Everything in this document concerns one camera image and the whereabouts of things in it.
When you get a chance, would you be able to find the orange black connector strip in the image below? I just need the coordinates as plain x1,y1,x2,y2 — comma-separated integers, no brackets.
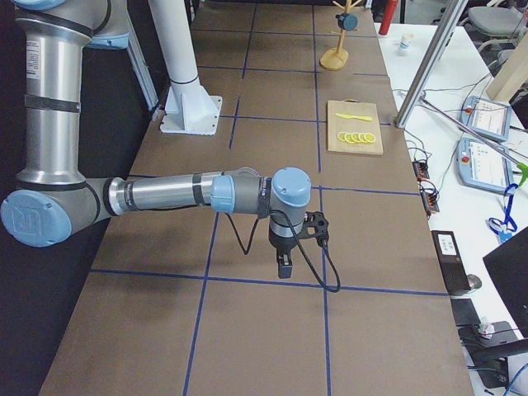
412,159,440,218

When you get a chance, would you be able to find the wooden plank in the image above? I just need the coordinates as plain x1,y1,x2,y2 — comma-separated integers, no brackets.
488,0,528,103

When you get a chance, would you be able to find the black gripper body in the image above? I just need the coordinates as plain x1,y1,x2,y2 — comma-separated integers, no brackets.
268,225,296,257

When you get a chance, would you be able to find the yellow plastic knife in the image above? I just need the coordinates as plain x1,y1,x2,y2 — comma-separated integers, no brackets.
334,113,373,122

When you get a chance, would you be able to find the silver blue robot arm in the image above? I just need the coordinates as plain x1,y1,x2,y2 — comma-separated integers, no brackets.
1,2,316,286

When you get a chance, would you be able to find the teach pendant near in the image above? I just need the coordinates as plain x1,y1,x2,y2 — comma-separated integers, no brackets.
456,138,514,194

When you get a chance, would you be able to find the aluminium frame post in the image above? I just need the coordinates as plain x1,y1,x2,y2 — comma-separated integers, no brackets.
394,0,468,129

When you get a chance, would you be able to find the white paper cup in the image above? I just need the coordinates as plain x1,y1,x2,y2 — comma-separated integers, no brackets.
398,33,414,55

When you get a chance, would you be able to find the red cylinder bottle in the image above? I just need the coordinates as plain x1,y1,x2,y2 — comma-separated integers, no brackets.
378,0,398,36

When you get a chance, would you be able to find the black power adapter box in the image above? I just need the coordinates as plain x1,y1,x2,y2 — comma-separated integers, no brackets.
431,230,471,296

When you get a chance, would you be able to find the wooden cup storage rack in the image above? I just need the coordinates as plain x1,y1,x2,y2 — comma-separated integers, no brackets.
319,1,360,71

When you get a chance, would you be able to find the blue lanyard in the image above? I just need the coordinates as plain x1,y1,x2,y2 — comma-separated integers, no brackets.
488,183,520,234

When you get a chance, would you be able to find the teach pendant far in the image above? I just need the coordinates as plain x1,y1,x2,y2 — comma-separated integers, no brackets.
460,96,512,143

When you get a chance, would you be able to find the dark teal mug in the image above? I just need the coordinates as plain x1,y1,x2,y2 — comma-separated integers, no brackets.
335,12,358,31

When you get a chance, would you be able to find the grey office chair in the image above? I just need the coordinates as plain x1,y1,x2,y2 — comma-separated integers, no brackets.
465,6,527,53

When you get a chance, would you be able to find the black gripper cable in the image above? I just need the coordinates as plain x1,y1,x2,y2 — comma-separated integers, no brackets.
225,209,342,294

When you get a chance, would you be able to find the metal stand with green clip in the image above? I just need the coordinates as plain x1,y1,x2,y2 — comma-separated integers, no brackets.
421,96,527,186

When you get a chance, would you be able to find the black laptop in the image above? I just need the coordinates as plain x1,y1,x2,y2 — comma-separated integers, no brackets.
483,228,528,337

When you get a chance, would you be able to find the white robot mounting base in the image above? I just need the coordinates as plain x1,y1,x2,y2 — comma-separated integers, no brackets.
148,0,223,135

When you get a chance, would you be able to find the black computer mouse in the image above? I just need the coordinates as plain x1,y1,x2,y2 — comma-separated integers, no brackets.
467,274,483,290

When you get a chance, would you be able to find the bamboo cutting board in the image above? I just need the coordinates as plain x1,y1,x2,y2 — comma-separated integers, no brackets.
327,100,384,156

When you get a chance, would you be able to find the teach pendant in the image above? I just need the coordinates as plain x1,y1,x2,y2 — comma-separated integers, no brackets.
456,138,514,194
460,96,512,143

